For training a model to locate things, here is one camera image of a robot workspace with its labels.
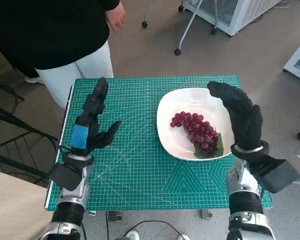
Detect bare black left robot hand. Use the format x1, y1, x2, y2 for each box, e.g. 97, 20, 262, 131
70, 76, 123, 157

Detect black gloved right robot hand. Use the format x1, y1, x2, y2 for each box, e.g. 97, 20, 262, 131
206, 81, 264, 151

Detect red toy grape bunch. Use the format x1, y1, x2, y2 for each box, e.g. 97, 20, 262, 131
170, 111, 225, 159

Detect white square plate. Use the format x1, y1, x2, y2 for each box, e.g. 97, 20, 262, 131
156, 87, 237, 162

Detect black metal rack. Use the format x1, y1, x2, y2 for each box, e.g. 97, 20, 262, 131
0, 79, 60, 186

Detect green cutting mat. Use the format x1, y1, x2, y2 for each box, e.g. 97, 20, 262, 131
46, 74, 273, 211

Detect person's white shoe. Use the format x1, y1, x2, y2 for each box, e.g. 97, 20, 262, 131
24, 75, 45, 85

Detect light wooden table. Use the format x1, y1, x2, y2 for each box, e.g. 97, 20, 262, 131
0, 168, 58, 240

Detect person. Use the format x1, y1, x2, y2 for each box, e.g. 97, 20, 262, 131
0, 0, 127, 110

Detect person's hand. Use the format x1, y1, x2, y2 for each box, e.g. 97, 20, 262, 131
104, 2, 127, 32

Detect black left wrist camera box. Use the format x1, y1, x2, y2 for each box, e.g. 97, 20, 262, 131
47, 163, 83, 191

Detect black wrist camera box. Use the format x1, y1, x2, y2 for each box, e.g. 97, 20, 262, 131
47, 163, 83, 191
249, 156, 300, 194

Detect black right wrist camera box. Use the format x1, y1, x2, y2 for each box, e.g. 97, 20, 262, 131
249, 156, 300, 194

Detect grey table leg bracket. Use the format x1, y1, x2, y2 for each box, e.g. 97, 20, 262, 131
199, 209, 213, 220
107, 211, 123, 222

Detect grey wheeled metal frame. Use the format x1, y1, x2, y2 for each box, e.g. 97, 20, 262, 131
141, 0, 219, 56

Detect black floor cable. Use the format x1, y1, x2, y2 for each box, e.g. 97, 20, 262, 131
105, 211, 182, 240

